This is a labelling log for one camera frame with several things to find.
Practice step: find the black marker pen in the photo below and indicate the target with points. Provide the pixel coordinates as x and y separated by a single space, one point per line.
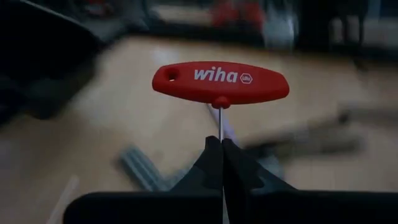
311 140

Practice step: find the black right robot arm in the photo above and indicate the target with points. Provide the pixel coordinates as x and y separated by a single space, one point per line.
37 62

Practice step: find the red framed square box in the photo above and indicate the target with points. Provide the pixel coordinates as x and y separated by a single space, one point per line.
236 14

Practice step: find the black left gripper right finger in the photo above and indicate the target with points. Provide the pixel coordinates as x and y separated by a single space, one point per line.
280 208

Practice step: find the light purple plastic stick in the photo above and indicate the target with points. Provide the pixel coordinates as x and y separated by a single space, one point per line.
228 127

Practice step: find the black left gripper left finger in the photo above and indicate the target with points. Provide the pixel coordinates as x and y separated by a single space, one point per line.
192 202

